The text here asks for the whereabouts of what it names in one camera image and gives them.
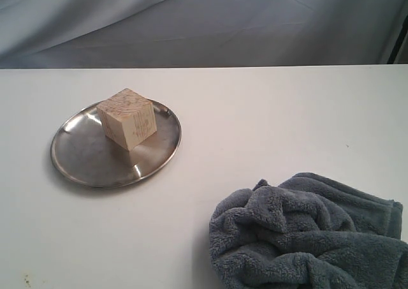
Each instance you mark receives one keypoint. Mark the light wooden cube block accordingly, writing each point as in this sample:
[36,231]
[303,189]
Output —
[127,118]

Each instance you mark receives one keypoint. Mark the grey fluffy towel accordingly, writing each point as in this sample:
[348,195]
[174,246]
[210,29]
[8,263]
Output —
[308,232]

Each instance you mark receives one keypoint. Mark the round stainless steel plate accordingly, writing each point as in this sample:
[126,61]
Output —
[82,153]

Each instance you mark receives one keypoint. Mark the grey backdrop cloth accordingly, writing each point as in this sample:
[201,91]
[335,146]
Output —
[197,33]

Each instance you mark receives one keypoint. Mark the dark stand at right edge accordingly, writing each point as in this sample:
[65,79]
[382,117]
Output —
[399,42]

